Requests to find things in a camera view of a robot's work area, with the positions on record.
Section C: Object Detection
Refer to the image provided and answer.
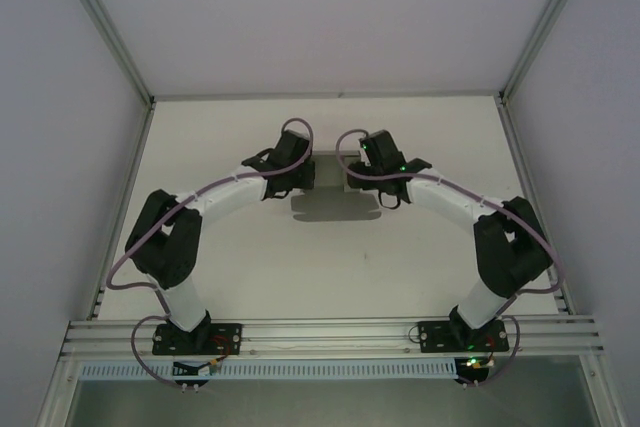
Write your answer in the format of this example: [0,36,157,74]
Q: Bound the grey paper box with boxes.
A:
[290,149,381,223]

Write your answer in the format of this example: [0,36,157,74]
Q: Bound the grey metal sheet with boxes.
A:
[64,379,601,427]

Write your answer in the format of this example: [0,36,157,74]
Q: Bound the aluminium table back rail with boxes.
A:
[152,90,503,101]

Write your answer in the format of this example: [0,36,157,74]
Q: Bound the aluminium table side rail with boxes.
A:
[87,101,157,322]
[498,100,574,317]

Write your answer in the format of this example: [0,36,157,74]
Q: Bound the aluminium mounting rail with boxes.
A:
[59,315,606,359]

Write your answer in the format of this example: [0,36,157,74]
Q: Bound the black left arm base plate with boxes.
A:
[151,321,244,356]

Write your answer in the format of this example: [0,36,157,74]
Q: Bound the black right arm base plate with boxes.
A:
[418,319,510,354]

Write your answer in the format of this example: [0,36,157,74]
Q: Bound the red black power wires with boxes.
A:
[209,334,240,373]
[482,331,506,368]

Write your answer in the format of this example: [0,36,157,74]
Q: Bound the white slotted cable duct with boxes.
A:
[79,357,459,381]

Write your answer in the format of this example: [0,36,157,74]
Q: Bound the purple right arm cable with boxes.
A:
[335,129,559,389]

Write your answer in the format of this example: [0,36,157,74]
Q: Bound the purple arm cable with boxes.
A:
[108,118,315,389]
[335,129,559,389]

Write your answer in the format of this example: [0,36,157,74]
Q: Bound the aluminium frame post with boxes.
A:
[498,0,600,107]
[48,0,155,107]

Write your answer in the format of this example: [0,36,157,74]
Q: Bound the black connector mount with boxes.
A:
[172,360,215,392]
[455,357,494,391]

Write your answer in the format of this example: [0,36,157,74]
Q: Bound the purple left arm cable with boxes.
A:
[108,118,315,389]

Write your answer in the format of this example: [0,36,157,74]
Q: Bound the aluminium frame leg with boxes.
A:
[37,356,84,427]
[579,356,629,427]

